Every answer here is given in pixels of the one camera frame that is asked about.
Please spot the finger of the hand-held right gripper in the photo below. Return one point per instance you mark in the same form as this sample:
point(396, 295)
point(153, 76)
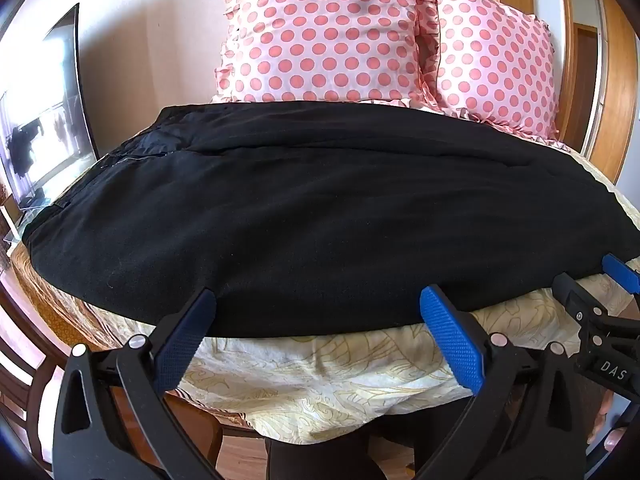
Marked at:
point(575, 295)
point(620, 271)

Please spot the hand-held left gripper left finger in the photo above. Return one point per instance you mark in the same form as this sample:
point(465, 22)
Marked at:
point(184, 342)

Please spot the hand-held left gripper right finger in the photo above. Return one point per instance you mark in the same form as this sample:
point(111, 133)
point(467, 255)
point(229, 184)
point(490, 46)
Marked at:
point(450, 332)

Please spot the black pants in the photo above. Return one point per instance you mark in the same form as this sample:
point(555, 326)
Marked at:
point(300, 210)

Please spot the person's right hand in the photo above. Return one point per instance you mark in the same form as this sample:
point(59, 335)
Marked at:
point(602, 422)

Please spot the cream floral bedsheet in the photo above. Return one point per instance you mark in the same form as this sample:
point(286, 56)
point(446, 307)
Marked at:
point(325, 375)

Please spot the wooden chair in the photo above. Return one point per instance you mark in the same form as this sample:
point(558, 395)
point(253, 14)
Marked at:
point(30, 380)

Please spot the person's legs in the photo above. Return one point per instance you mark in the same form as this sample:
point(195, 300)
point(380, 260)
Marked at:
point(330, 460)

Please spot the pink polka dot pillow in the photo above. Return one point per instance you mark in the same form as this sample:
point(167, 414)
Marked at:
point(320, 35)
point(495, 65)

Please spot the flat screen television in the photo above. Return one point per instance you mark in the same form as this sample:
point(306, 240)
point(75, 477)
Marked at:
point(50, 125)

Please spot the wooden door frame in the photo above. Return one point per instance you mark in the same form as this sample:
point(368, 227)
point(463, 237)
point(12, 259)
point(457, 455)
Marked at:
point(607, 85)

